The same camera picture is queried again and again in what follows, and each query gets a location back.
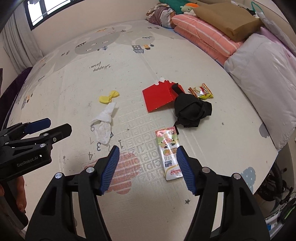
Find yellow snack wrapper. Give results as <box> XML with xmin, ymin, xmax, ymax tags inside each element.
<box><xmin>188</xmin><ymin>83</ymin><xmax>214</xmax><ymax>100</ymax></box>

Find white snack box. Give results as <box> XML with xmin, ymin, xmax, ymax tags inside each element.
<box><xmin>156</xmin><ymin>126</ymin><xmax>183</xmax><ymax>181</ymax></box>

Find white crumpled tissue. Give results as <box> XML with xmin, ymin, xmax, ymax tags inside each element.
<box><xmin>90</xmin><ymin>102</ymin><xmax>116</xmax><ymax>145</ymax></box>

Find red paper envelope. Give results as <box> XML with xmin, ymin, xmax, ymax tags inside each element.
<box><xmin>142</xmin><ymin>80</ymin><xmax>178</xmax><ymax>113</ymax></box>

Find window with black frame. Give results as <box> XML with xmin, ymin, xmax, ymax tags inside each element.
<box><xmin>23</xmin><ymin>0</ymin><xmax>83</xmax><ymax>30</ymax></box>

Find black crumpled cloth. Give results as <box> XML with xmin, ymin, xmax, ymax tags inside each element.
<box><xmin>171</xmin><ymin>83</ymin><xmax>212</xmax><ymax>134</ymax></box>

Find pink striped folded blanket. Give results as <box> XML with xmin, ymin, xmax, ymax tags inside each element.
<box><xmin>171</xmin><ymin>14</ymin><xmax>243</xmax><ymax>66</ymax></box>

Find white bicycle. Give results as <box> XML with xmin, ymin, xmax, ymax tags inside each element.
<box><xmin>256</xmin><ymin>163</ymin><xmax>295</xmax><ymax>238</ymax></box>

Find striped folded clothes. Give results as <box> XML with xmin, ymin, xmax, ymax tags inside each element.
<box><xmin>145</xmin><ymin>3</ymin><xmax>176</xmax><ymax>29</ymax></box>

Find patterned play mat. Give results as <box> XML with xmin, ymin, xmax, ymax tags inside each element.
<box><xmin>9</xmin><ymin>20</ymin><xmax>278</xmax><ymax>240</ymax></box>

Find white plastic-wrapped duvet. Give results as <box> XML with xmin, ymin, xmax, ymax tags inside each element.
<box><xmin>224</xmin><ymin>33</ymin><xmax>295</xmax><ymax>151</ymax></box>

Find yellow crumpled wrapper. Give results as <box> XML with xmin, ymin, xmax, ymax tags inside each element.
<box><xmin>99</xmin><ymin>90</ymin><xmax>120</xmax><ymax>104</ymax></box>

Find green stuffed toy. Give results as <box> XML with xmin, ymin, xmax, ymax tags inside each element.
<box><xmin>158</xmin><ymin>0</ymin><xmax>200</xmax><ymax>15</ymax></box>

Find person's left hand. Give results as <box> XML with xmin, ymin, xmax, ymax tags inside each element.
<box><xmin>14</xmin><ymin>176</ymin><xmax>27</xmax><ymax>214</ymax></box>

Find grey curtain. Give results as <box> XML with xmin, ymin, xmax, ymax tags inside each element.
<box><xmin>1</xmin><ymin>6</ymin><xmax>43</xmax><ymax>74</ymax></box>

